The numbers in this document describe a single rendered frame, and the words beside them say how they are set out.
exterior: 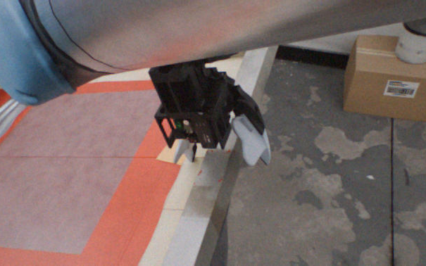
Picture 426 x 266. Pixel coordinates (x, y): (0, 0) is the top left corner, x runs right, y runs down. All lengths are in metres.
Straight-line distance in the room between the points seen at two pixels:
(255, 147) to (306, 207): 1.60
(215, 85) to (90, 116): 0.37
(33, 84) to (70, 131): 0.56
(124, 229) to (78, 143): 0.23
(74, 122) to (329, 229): 1.49
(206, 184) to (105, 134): 0.27
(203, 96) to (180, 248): 0.17
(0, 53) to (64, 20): 0.05
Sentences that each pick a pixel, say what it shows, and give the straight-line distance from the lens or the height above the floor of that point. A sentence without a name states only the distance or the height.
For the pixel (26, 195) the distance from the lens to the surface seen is 0.74.
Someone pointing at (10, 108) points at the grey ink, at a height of 1.12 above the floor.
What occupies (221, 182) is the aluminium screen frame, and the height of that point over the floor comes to 1.30.
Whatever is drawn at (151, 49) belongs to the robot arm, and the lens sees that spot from 0.17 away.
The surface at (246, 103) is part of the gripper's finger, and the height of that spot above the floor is 1.38.
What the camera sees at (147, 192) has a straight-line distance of 0.61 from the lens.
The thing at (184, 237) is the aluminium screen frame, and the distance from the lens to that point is 0.49.
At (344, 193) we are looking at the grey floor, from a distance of 2.22.
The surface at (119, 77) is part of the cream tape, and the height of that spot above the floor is 1.18.
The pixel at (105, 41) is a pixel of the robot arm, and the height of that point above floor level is 1.62.
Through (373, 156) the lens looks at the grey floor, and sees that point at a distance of 2.43.
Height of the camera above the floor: 1.72
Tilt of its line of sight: 47 degrees down
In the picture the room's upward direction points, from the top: straight up
